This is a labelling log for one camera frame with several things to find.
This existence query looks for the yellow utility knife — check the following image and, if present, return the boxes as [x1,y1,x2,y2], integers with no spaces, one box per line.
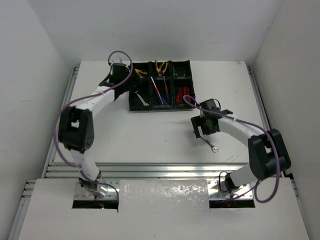
[134,68,148,79]

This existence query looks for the silver wrench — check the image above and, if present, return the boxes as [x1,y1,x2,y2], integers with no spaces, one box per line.
[134,91,149,107]
[201,136,220,153]

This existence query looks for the red utility knife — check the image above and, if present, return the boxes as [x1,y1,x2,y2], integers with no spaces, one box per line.
[175,87,184,105]
[183,86,191,103]

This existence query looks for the yellow pliers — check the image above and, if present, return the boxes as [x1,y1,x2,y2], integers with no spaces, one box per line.
[155,60,164,78]
[159,62,169,77]

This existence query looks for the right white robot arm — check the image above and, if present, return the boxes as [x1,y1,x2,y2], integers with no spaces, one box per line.
[185,96,292,194]

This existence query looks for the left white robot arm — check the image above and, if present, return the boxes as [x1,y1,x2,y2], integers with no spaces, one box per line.
[55,62,141,196]

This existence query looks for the black six-compartment organizer tray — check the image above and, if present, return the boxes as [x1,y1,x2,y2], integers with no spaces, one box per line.
[128,60,196,112]

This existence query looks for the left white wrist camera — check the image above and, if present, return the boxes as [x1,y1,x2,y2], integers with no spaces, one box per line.
[110,57,123,65]

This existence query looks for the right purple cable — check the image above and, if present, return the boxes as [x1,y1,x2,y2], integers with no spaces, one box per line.
[182,94,282,204]

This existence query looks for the purple cable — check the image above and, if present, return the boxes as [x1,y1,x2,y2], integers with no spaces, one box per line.
[53,50,134,201]
[182,94,282,204]

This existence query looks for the aluminium front rail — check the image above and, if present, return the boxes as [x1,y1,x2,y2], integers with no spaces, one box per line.
[22,162,283,201]

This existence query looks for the left aluminium side rail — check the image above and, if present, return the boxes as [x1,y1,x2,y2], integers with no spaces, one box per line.
[41,64,80,179]

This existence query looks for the aluminium side rail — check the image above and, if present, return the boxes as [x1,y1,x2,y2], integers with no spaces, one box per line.
[244,63,286,176]
[41,64,80,179]

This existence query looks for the right aluminium side rail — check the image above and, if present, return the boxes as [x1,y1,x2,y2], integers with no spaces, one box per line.
[244,63,286,176]

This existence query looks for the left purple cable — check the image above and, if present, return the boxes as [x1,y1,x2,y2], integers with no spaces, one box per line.
[53,50,134,201]

